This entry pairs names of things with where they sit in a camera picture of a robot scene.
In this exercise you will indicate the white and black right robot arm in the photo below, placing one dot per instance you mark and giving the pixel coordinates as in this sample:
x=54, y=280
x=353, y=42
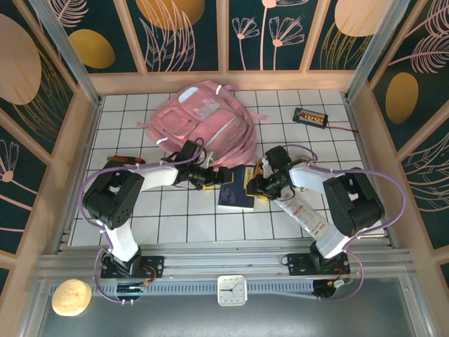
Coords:
x=354, y=203

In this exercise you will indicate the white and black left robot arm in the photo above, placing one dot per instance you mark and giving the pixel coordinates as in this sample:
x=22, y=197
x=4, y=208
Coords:
x=112, y=196

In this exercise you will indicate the black connector board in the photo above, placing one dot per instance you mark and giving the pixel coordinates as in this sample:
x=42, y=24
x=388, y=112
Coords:
x=310, y=117

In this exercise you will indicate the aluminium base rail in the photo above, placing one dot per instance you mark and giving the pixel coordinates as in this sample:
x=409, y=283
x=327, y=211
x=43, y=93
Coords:
x=224, y=267

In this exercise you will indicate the orange notebook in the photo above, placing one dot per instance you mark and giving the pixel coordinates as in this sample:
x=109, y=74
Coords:
x=260, y=168

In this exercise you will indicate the dark blue book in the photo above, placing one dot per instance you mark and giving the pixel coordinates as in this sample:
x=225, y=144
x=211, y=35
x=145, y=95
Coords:
x=233, y=196

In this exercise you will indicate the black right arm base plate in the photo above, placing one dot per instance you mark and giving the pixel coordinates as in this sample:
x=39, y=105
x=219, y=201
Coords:
x=298, y=263

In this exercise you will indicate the round yellow sponge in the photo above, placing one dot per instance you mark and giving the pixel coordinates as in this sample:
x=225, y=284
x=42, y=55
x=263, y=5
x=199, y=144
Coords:
x=72, y=297

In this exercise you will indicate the pink student backpack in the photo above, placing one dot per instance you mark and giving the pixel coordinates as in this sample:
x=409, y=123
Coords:
x=210, y=123

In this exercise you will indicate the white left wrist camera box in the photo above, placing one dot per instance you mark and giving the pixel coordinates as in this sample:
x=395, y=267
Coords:
x=209, y=160

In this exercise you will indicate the white printed packet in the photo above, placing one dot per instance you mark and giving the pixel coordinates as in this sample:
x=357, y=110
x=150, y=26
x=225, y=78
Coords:
x=301, y=214

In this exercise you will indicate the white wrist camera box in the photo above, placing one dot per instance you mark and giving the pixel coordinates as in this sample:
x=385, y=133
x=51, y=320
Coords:
x=265, y=168
x=209, y=160

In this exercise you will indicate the white square clock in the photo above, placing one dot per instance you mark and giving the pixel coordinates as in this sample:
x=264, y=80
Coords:
x=231, y=290

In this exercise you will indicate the aluminium frame post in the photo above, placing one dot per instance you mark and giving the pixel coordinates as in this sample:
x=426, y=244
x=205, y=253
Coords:
x=376, y=52
x=66, y=52

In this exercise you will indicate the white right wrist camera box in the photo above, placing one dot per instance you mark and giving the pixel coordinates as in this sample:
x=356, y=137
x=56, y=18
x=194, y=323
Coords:
x=265, y=168

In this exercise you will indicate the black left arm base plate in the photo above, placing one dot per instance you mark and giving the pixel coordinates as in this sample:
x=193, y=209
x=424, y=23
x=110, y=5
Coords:
x=156, y=267

